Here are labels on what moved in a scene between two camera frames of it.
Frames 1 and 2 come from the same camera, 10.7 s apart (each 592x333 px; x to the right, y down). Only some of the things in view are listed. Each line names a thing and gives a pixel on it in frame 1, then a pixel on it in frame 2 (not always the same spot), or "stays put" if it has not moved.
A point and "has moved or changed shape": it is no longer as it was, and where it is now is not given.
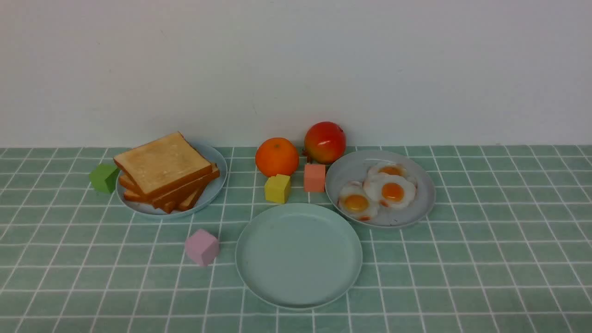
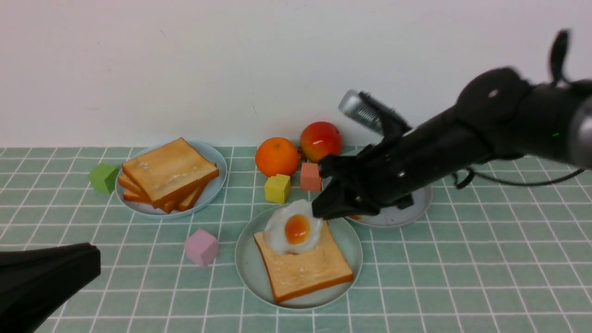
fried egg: (391, 190) has moved or changed shape
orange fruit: (277, 156) stays put
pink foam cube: (202, 247) stays put
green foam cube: (104, 178) stays put
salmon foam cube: (314, 178) stays put
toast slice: (163, 164) to (289, 276)
